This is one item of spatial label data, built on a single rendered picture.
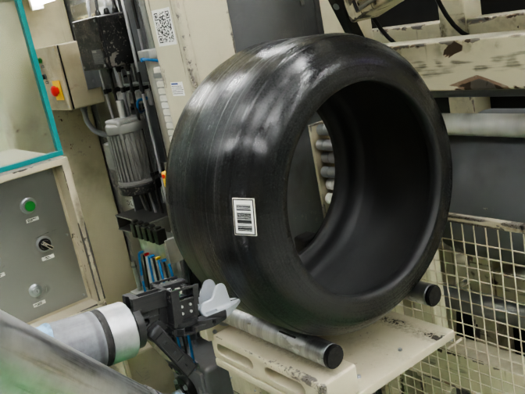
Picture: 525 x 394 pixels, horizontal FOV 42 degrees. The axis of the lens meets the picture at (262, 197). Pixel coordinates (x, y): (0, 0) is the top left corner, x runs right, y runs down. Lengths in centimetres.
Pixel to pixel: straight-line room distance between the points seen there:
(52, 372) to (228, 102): 57
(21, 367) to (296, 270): 55
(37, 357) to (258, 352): 72
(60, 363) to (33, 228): 94
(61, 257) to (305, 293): 75
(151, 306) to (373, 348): 54
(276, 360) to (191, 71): 60
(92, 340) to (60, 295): 71
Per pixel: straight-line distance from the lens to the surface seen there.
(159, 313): 113
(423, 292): 142
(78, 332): 105
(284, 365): 133
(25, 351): 73
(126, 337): 107
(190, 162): 118
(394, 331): 152
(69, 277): 175
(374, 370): 139
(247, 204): 107
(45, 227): 171
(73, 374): 80
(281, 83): 112
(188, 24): 144
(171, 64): 149
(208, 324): 115
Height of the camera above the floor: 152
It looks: 15 degrees down
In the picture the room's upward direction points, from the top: 11 degrees counter-clockwise
